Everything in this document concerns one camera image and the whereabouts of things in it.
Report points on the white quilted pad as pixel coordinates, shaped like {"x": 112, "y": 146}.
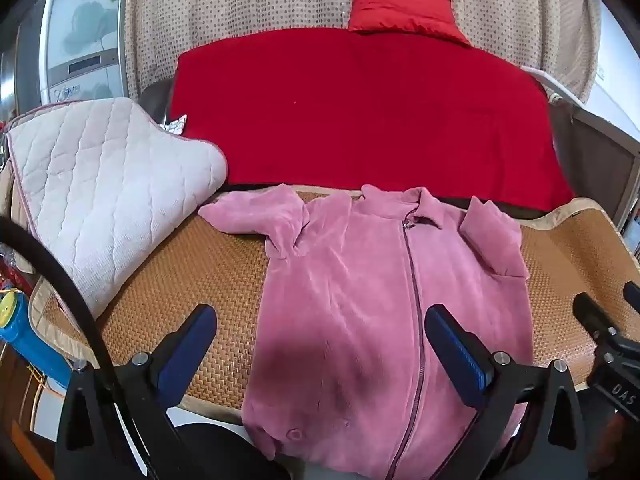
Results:
{"x": 100, "y": 185}

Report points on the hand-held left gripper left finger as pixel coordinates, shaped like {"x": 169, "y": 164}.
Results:
{"x": 187, "y": 355}

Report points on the small white patterned cloth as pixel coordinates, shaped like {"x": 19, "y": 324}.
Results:
{"x": 176, "y": 125}

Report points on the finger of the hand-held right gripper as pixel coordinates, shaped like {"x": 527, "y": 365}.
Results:
{"x": 634, "y": 293}
{"x": 595, "y": 317}

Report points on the woven brown mat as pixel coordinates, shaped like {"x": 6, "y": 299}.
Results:
{"x": 200, "y": 280}

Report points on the red blanket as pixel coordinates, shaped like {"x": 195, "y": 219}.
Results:
{"x": 360, "y": 120}

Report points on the blue bottle with yellow lid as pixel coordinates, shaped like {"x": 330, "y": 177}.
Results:
{"x": 30, "y": 345}

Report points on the brown wooden cabinet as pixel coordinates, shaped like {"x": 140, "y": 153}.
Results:
{"x": 20, "y": 400}

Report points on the red pillow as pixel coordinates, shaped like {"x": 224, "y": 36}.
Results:
{"x": 400, "y": 10}

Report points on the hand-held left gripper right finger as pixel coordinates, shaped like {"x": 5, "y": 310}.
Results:
{"x": 457, "y": 355}

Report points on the white board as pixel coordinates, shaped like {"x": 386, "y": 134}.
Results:
{"x": 550, "y": 82}

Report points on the pink fleece jacket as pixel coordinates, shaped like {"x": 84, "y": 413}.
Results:
{"x": 350, "y": 285}

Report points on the silver refrigerator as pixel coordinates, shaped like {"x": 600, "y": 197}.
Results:
{"x": 85, "y": 50}

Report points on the person's right forearm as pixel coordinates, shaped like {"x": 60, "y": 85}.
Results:
{"x": 617, "y": 440}

